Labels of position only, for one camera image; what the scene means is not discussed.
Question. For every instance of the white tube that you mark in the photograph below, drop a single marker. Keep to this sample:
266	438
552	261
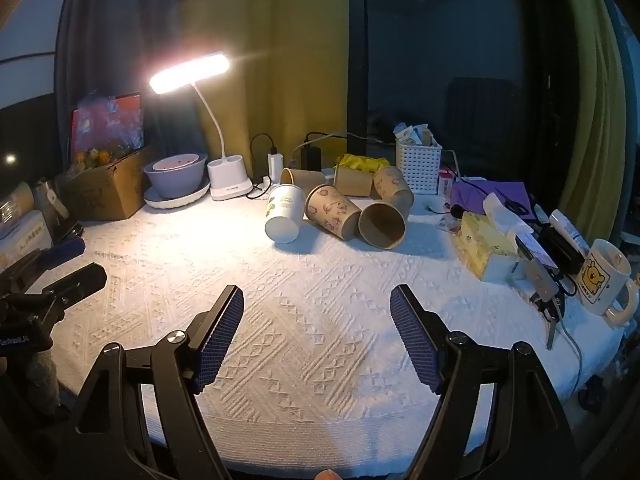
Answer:
567	230

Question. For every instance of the person's left forearm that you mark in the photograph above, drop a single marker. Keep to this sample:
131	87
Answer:
42	377

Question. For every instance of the packets in basket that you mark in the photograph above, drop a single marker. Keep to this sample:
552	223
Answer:
415	134

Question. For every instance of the white desk lamp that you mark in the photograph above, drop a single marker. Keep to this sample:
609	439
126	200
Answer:
227	180

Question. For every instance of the white textured tablecloth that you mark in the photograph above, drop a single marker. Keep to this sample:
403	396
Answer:
320	270

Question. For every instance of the yellow curtain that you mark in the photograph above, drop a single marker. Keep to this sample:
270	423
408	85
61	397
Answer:
595	85
265	60

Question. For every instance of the bunch of keys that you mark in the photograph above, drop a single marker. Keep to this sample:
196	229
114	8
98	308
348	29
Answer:
547	305

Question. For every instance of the purple bowl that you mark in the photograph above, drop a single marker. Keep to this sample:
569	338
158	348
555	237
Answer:
175	182

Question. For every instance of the brown printed paper cup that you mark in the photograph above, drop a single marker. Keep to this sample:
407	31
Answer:
332	212
395	187

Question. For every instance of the white plate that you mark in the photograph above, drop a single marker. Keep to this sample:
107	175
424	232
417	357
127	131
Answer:
177	200

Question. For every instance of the grey curtain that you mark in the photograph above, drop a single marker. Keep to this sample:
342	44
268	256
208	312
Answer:
115	50

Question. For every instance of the white tissue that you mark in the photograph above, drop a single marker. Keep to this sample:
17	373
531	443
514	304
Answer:
505	212

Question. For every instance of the white printed box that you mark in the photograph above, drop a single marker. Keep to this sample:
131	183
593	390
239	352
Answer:
22	240

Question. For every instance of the black case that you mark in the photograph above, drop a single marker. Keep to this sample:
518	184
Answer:
560	255

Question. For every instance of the white plastic basket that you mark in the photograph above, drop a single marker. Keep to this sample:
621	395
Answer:
419	167

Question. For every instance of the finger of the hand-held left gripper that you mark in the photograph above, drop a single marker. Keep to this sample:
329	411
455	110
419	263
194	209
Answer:
80	282
62	252

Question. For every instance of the purple cloth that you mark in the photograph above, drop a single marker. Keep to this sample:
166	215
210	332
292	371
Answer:
492	195

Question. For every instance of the oranges in cardboard box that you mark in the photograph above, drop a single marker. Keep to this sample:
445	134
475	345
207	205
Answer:
90	158

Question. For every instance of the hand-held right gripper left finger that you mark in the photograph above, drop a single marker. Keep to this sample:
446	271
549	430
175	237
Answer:
217	340

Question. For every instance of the white mug yellow bear print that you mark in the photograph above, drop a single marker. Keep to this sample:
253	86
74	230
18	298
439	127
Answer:
602	280

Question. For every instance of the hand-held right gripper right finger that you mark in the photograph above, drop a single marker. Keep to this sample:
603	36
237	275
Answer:
415	340

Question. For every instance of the cardboard box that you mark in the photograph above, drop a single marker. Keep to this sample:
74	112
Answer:
105	190

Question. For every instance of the pink inner bowl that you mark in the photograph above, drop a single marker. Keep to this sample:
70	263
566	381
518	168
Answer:
175	162

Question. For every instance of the black power adapter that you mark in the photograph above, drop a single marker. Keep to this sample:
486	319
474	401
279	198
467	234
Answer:
311	157

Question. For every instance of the yellow tissue box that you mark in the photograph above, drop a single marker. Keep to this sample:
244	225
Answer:
487	252

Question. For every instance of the white paper cup green print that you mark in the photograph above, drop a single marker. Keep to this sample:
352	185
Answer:
283	212

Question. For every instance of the person's right hand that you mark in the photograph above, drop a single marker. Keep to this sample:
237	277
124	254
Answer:
328	475

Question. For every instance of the plain brown paper cup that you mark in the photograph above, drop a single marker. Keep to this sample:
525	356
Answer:
352	182
305	177
382	225

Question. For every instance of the yellow plastic bag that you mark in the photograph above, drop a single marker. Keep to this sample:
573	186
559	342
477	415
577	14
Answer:
361	162

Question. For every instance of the small red white box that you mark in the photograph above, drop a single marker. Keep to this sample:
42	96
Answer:
446	180

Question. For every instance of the black window frame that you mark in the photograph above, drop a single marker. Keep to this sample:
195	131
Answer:
357	50

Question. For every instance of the white charger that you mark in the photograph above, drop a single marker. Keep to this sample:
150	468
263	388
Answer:
275	162

